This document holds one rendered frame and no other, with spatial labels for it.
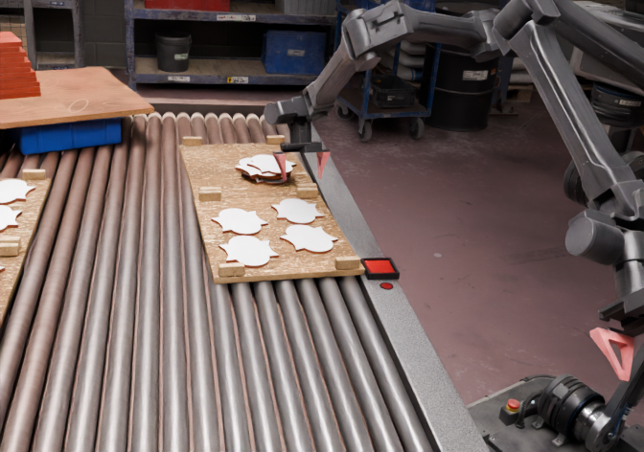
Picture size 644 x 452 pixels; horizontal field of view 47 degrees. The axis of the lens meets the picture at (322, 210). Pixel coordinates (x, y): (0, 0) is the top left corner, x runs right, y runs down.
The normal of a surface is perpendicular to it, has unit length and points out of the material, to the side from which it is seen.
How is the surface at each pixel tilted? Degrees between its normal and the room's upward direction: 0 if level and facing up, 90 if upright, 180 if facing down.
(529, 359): 0
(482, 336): 0
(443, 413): 0
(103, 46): 90
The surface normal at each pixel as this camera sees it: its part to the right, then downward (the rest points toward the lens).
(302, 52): 0.18, 0.44
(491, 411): 0.08, -0.90
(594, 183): -0.85, 0.11
